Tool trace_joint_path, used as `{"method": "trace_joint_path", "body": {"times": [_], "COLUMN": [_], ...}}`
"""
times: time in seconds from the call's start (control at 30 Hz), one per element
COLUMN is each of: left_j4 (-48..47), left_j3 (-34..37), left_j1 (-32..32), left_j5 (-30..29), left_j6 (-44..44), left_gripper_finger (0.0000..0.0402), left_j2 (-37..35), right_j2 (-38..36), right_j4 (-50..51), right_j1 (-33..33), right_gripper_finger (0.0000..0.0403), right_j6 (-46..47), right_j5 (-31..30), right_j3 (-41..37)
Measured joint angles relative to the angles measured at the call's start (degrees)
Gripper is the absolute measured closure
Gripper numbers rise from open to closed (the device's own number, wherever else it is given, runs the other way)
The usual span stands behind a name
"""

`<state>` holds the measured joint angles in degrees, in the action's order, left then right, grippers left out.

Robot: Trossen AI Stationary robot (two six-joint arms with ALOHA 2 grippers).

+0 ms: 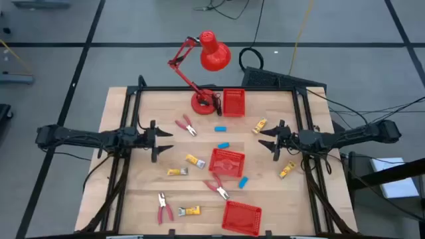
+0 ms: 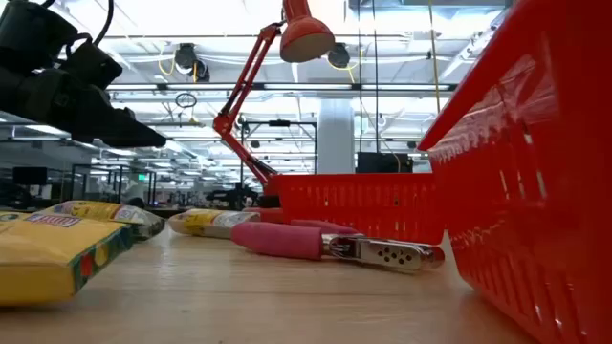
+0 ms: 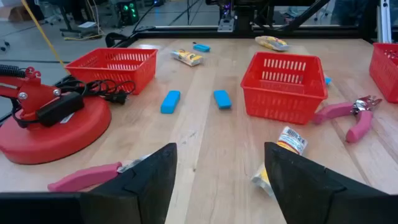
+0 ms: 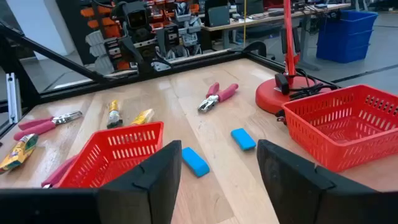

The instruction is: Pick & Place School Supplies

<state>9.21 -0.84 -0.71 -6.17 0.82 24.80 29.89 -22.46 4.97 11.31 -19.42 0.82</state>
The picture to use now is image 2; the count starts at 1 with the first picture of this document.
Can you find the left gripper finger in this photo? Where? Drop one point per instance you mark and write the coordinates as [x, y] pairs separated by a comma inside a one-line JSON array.
[[129, 131]]

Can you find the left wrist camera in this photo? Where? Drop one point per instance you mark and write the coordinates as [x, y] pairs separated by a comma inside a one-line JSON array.
[[91, 64]]

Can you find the black workstation frame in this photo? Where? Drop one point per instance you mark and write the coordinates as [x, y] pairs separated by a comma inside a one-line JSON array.
[[119, 166]]

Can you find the black monitor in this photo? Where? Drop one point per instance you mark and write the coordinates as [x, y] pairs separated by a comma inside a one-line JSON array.
[[29, 176]]

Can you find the yellow crayons pack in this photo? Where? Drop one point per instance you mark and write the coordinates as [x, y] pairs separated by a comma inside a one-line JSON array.
[[205, 222], [43, 258], [95, 210]]

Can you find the black box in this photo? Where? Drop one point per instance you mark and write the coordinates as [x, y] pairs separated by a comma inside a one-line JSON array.
[[382, 163]]

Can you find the red desk lamp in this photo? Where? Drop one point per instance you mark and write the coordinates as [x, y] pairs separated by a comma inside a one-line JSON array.
[[306, 40]]

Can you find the red plastic basket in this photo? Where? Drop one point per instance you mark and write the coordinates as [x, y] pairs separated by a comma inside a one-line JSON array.
[[358, 205], [526, 191]]

